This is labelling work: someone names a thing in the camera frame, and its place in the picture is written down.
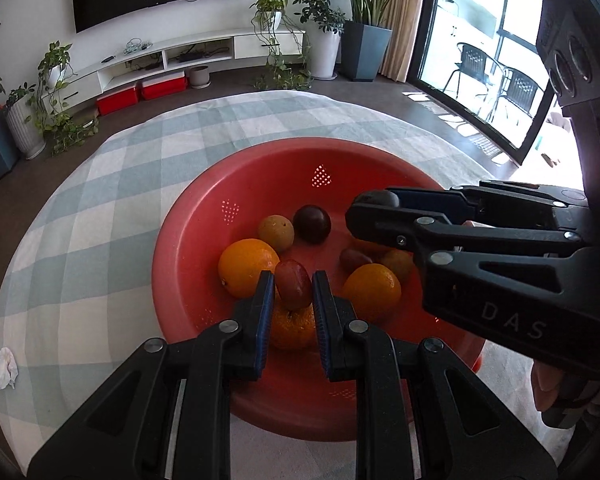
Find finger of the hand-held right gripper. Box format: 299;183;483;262
387;179;592;235
345;204;586;311

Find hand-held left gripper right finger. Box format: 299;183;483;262
312;270;558;480

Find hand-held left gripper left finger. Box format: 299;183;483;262
27;270;276;480

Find dark purple plum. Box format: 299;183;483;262
293;204;332;244
354;190;402;209

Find orange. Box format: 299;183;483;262
342;263;402;324
218;238;281;299
269;302;317;351

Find brown round fruit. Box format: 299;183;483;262
379;248;415;283
257;214;296;254

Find small red plum tomato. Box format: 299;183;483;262
339;247;374;271

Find red oval grape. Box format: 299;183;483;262
274;258;313;311

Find red plastic colander bowl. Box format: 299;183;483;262
151;137;486;443

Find person's right hand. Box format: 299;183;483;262
532;360;566;412

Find black outdoor chair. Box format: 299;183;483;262
490;65;546;122
442;42;503;97

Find tall plant in blue-grey pot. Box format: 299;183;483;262
320;0;441;82

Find sliding glass door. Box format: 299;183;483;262
409;0;581;166

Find beige curtain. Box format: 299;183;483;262
377;0;428;84

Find bushy plant in white pot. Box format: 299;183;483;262
294;0;346;80

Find green checked tablecloth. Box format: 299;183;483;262
0;89;586;480

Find white tv cabinet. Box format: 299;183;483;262
45;27;306;107

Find trailing vine plant on cabinet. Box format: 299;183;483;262
250;0;313;92

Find small white round pot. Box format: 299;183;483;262
187;65;211;89

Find crumpled white tissue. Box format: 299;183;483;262
0;347;19;391

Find plant in white ribbed pot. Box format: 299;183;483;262
4;84;48;161

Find trailing pothos plant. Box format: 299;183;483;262
29;42;101;157

